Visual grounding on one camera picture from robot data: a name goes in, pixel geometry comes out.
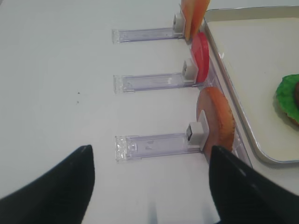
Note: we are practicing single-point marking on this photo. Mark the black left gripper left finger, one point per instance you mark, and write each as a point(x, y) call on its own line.
point(60, 196)

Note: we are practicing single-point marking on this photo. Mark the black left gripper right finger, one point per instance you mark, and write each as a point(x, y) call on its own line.
point(243, 196)

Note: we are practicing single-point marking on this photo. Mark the thin brown meat patty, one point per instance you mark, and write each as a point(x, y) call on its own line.
point(296, 94)

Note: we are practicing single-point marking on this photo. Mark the green lettuce leaf on tray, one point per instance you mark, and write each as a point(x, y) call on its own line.
point(285, 97)

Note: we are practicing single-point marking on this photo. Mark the clear pusher track tomato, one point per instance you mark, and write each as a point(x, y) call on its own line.
point(186, 78)

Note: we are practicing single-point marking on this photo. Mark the upright red tomato slice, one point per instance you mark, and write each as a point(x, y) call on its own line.
point(200, 53)

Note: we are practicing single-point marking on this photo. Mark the clear pusher track cheese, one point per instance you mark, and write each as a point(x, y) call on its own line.
point(174, 32)

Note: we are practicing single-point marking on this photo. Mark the orange cheese slice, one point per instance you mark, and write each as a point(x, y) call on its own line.
point(187, 7)

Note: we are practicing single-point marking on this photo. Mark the upright bun slice left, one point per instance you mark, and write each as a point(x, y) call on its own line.
point(219, 117)

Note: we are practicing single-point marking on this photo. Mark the clear pusher track left bun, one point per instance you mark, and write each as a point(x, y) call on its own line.
point(191, 141)

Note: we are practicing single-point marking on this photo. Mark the white rectangular metal tray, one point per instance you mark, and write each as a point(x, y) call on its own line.
point(255, 48)

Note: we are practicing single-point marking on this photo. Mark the left clear acrylic rail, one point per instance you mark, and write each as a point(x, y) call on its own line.
point(216, 78)

